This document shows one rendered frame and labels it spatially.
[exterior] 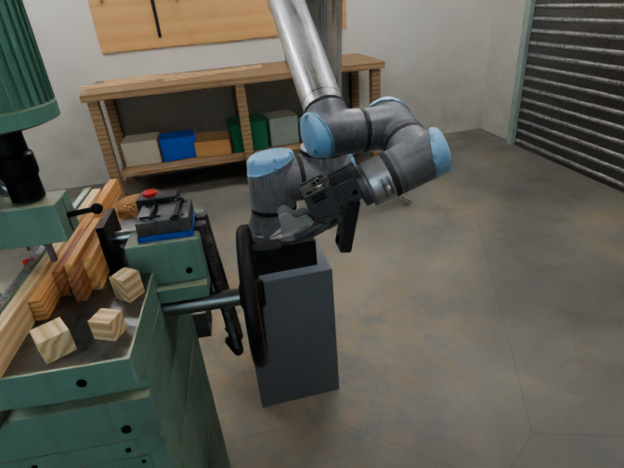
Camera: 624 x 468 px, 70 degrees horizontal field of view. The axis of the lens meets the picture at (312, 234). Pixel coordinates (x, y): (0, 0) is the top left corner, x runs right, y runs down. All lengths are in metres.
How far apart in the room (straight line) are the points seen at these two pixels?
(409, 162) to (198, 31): 3.31
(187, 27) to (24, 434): 3.49
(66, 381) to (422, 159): 0.68
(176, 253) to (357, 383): 1.13
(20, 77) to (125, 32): 3.29
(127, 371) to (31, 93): 0.43
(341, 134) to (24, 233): 0.58
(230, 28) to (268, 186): 2.76
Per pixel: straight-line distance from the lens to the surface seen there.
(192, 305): 0.92
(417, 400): 1.79
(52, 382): 0.77
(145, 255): 0.88
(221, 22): 4.02
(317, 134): 0.87
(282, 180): 1.38
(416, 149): 0.85
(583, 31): 3.91
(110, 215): 0.94
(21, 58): 0.79
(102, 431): 0.86
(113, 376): 0.74
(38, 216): 0.86
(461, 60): 4.72
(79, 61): 4.16
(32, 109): 0.78
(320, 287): 1.48
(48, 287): 0.88
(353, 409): 1.75
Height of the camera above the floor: 1.34
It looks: 28 degrees down
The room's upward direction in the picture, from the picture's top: 5 degrees counter-clockwise
